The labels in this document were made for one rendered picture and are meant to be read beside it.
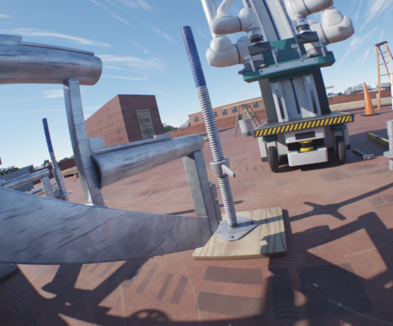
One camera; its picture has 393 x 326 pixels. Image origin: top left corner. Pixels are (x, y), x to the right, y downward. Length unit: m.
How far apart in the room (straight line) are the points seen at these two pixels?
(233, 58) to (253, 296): 1.32
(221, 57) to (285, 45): 0.51
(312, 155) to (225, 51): 0.88
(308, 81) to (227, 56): 0.63
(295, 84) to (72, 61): 1.51
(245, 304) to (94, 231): 0.38
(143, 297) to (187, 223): 0.29
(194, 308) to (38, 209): 0.43
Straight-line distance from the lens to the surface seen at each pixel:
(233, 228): 0.76
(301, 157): 1.31
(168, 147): 0.39
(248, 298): 0.53
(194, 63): 0.69
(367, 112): 4.77
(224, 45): 1.43
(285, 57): 1.58
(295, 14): 1.24
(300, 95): 1.62
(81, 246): 0.26
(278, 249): 0.63
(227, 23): 1.19
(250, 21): 1.22
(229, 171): 0.61
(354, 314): 0.50
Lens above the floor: 0.41
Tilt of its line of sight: 10 degrees down
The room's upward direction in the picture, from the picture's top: 14 degrees counter-clockwise
